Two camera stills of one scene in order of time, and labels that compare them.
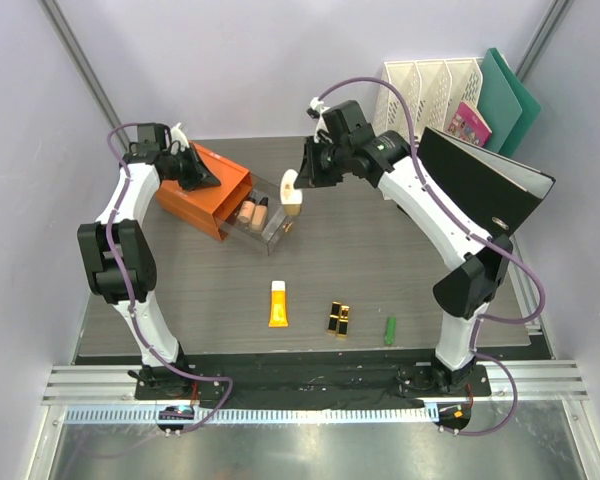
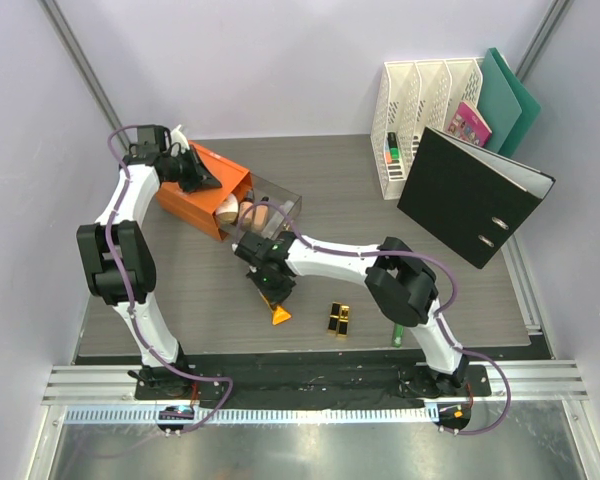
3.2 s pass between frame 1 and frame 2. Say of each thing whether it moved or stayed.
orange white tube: moved
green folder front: stayed
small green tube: moved
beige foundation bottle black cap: stayed
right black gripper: moved
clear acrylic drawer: stayed
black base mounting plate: stayed
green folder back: stayed
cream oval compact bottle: moved
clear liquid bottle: stayed
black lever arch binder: stayed
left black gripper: stayed
